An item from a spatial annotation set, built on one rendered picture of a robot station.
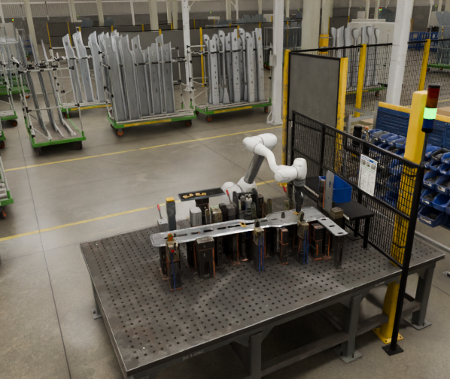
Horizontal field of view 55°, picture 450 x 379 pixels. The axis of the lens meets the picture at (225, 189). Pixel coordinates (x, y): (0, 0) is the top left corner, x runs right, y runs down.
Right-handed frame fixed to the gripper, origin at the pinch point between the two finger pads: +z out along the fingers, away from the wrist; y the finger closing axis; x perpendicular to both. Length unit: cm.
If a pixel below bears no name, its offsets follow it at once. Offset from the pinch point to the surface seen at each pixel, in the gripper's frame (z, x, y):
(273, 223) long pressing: 5.9, -24.6, 6.9
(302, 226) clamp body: 3.5, -8.9, 23.5
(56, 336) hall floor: 105, -202, -45
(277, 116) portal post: 85, 275, -641
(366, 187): -14, 54, 11
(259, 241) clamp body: 9.8, -41.9, 21.7
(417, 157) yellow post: -50, 61, 53
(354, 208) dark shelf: 3.2, 43.8, 11.3
